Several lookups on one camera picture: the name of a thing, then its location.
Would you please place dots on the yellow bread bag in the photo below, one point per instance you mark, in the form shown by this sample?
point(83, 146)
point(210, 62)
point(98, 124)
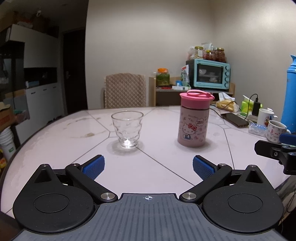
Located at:
point(227, 104)

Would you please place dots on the teal toaster oven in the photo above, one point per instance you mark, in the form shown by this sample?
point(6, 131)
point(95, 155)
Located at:
point(208, 74)

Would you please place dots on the flat white box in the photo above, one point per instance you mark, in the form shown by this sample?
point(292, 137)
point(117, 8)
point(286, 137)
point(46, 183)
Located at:
point(181, 87)

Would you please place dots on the white cartoon mug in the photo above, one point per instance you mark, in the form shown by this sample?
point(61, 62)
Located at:
point(265, 117)

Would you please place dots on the white plastic bucket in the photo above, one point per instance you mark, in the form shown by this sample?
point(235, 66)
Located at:
point(7, 144)

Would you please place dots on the clear plastic bag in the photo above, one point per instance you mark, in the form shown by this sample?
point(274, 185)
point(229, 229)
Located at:
point(191, 54)

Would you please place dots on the green jar with orange lid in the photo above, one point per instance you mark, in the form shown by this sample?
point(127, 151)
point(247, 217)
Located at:
point(163, 77)

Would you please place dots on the white tall cabinet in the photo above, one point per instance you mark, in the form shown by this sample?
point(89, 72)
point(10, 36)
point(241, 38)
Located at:
point(39, 76)

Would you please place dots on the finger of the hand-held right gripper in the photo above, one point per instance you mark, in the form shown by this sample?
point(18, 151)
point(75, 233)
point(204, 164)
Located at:
point(266, 149)
point(288, 138)

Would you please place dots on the pink cartoon bottle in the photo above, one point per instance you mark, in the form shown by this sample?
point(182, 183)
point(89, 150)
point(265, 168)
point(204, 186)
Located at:
point(193, 129)

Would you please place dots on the small blue box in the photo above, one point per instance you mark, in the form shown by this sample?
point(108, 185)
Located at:
point(178, 83)

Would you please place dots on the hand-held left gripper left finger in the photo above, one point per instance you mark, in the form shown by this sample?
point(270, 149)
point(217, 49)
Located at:
point(93, 167)

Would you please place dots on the dark door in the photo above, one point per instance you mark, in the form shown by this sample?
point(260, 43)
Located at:
point(74, 74)

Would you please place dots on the cardboard box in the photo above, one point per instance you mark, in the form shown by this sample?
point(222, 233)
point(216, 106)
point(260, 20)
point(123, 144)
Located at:
point(5, 117)

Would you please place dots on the clear glass cup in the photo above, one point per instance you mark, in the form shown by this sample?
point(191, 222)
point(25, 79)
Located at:
point(127, 129)

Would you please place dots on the beige quilted chair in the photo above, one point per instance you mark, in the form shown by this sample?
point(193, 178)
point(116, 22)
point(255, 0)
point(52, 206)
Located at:
point(126, 91)

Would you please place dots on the large red filled jar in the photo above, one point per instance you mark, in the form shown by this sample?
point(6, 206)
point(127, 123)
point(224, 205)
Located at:
point(220, 55)

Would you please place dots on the small red filled jar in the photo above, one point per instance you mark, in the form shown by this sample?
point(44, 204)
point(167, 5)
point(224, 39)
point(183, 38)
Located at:
point(209, 56)

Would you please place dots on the blue and white packet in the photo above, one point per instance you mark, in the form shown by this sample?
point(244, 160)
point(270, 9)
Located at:
point(256, 128)

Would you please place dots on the wooden shelf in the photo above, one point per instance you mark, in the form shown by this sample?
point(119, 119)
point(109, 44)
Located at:
point(166, 96)

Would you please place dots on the blue thermos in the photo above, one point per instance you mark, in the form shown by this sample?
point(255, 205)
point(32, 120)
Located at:
point(290, 97)

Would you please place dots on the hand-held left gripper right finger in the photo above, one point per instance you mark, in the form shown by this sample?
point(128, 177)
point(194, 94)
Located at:
point(204, 167)

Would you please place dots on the black charger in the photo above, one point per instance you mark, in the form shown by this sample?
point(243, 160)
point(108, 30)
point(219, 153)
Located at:
point(256, 108)

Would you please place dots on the green snack packet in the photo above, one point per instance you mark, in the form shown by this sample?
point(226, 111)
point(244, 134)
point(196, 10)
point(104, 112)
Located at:
point(185, 76)

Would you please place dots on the white mug with red print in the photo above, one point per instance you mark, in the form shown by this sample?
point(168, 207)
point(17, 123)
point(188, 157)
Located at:
point(276, 132)

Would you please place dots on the pale filled glass jar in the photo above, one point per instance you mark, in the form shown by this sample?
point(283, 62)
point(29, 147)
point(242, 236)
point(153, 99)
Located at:
point(198, 53)

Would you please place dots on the green tissue pack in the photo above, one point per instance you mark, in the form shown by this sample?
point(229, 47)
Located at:
point(245, 105)

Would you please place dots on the black phone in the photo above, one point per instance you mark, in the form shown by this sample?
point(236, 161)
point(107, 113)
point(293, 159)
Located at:
point(234, 120)

